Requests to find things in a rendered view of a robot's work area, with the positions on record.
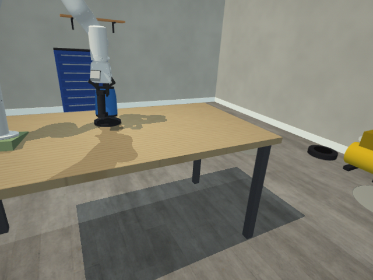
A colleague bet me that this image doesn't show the dark grey round disk with center stud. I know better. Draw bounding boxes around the dark grey round disk with center stud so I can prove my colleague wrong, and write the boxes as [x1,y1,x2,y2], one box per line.
[94,117,121,127]

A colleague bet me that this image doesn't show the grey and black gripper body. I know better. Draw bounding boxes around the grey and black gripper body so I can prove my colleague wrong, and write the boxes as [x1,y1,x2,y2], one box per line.
[90,62,112,83]

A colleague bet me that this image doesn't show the blue kettle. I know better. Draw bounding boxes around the blue kettle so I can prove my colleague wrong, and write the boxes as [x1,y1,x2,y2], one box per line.
[95,87,118,118]

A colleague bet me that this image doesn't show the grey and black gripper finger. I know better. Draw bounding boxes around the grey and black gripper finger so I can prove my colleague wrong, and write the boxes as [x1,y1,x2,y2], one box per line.
[88,79,100,90]
[105,77,115,97]

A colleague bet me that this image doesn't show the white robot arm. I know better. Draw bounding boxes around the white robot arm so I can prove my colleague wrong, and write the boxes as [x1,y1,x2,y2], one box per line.
[0,0,110,140]

